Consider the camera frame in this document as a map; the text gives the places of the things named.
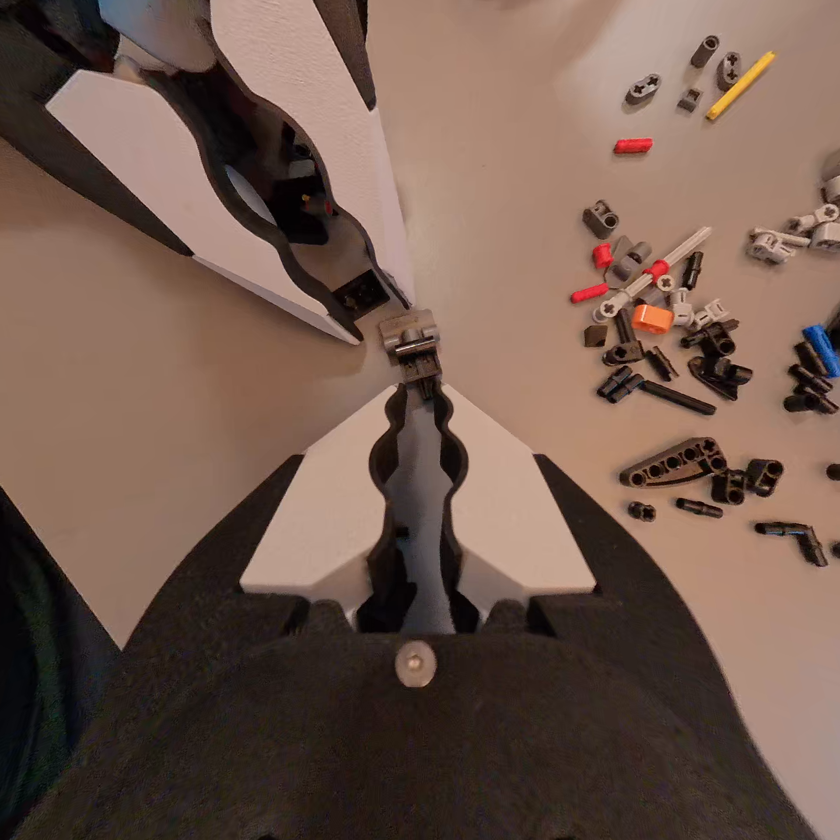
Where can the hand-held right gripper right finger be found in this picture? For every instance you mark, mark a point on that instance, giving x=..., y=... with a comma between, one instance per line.
x=518, y=518

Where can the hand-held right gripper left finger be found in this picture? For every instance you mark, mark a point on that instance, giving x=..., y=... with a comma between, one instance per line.
x=315, y=518

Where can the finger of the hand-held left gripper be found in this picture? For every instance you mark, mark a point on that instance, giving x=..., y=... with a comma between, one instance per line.
x=151, y=157
x=328, y=85

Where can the small black lego assembly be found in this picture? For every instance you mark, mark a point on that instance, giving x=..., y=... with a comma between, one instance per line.
x=305, y=210

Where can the yellow lego axle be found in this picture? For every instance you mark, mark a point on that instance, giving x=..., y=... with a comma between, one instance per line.
x=740, y=85

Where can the cluster of black lego beams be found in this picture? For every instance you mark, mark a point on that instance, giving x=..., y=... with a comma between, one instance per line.
x=669, y=469

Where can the pile of black lego pieces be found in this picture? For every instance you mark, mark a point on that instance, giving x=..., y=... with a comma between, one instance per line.
x=676, y=394

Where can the black lego plate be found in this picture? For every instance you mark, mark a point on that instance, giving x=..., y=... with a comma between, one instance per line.
x=361, y=295

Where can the red lego pin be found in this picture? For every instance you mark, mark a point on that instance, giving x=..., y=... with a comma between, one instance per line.
x=633, y=145
x=589, y=292

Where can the orange lego piece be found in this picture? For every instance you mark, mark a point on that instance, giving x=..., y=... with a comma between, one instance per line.
x=653, y=318

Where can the red lego bush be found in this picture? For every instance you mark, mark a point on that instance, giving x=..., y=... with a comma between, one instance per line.
x=602, y=256

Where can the long grey lego axle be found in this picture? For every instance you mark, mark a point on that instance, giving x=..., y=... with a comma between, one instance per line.
x=649, y=275

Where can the blue lego beam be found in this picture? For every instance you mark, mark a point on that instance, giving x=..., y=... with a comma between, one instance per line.
x=823, y=348

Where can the cluster of dark grey connectors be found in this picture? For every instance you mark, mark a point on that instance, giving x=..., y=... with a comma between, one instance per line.
x=600, y=220

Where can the person's dark trousers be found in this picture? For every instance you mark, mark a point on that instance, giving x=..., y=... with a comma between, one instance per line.
x=39, y=656

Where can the cluster of light grey connectors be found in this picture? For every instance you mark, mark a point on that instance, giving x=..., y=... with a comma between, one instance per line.
x=794, y=236

